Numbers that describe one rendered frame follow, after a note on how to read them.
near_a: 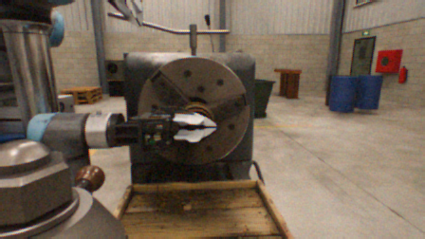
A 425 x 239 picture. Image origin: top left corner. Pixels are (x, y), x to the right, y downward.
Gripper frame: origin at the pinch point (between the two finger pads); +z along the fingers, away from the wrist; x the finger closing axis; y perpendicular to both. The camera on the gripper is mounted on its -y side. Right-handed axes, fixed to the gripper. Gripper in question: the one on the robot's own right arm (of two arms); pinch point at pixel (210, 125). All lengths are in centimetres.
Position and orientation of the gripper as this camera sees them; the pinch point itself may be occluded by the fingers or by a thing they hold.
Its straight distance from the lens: 54.5
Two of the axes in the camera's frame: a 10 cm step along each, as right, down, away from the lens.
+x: 0.0, -9.7, -2.2
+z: 10.0, -0.1, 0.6
